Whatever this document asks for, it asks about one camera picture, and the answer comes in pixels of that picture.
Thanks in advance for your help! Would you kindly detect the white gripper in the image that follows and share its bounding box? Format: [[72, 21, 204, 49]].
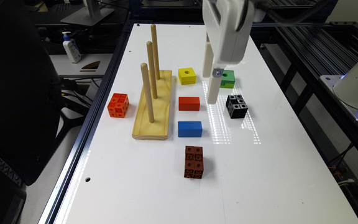
[[203, 0, 254, 105]]

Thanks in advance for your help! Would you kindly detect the blue rectangular block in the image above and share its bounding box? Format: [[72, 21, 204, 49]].
[[178, 121, 203, 138]]

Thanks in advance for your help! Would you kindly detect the green block with hole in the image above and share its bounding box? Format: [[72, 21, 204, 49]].
[[220, 70, 236, 88]]

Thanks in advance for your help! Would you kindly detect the yellow block with hole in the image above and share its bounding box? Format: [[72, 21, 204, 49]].
[[178, 68, 196, 85]]

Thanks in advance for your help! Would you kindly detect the black interlocking cube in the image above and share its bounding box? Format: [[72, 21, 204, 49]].
[[226, 95, 248, 119]]

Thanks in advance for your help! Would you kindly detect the red rectangular block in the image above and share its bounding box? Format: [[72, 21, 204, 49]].
[[178, 96, 200, 111]]

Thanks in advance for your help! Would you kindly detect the middle wooden peg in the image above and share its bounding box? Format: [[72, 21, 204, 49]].
[[147, 41, 157, 99]]

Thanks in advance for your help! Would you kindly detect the wooden peg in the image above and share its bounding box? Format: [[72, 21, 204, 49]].
[[150, 24, 160, 80], [147, 41, 157, 99], [140, 63, 155, 123]]

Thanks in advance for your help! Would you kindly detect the front wooden peg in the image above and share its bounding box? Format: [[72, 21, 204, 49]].
[[140, 63, 155, 123]]

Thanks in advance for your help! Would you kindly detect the rear wooden peg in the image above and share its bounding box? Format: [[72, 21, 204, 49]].
[[150, 24, 160, 80]]

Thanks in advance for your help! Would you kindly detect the wooden peg base board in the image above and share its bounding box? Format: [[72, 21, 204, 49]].
[[132, 70, 172, 140]]

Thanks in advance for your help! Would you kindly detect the orange interlocking cube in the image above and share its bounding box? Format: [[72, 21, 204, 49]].
[[108, 93, 129, 118]]

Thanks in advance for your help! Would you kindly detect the brown interlocking cube block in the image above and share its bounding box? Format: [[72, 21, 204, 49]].
[[184, 146, 204, 179]]

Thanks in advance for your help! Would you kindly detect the grey monitor stand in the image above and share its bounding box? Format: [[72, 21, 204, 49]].
[[60, 0, 114, 26]]

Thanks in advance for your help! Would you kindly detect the white lotion pump bottle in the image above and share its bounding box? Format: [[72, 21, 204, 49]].
[[62, 31, 81, 63]]

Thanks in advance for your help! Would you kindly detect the black office chair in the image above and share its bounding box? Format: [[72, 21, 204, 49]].
[[0, 0, 88, 223]]

